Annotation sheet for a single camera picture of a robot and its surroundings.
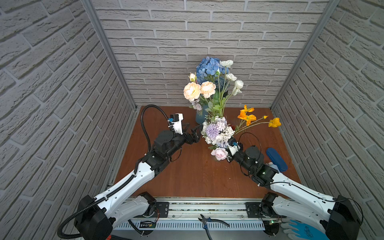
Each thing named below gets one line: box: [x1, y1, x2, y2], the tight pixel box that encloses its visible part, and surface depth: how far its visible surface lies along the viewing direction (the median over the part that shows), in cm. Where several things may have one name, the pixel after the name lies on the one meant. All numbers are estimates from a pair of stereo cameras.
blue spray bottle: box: [266, 147, 288, 172], surface depth 92 cm
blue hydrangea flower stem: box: [196, 56, 230, 89], surface depth 65 cm
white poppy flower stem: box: [216, 59, 244, 119], surface depth 67 cm
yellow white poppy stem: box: [234, 105, 282, 135], surface depth 65 cm
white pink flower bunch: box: [200, 115, 236, 161], surface depth 62 cm
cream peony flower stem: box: [183, 72, 217, 115], surface depth 60 cm
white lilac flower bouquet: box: [191, 99, 203, 111], surface depth 88 cm
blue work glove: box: [280, 218, 330, 240], surface depth 69 cm
